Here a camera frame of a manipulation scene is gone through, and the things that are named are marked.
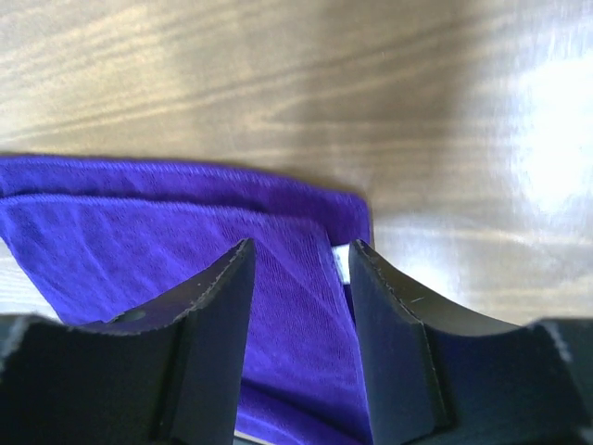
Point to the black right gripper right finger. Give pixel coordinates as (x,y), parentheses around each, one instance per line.
(438,373)

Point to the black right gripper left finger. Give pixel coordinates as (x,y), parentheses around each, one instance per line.
(165,372)

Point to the purple towel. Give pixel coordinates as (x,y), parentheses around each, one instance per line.
(98,237)

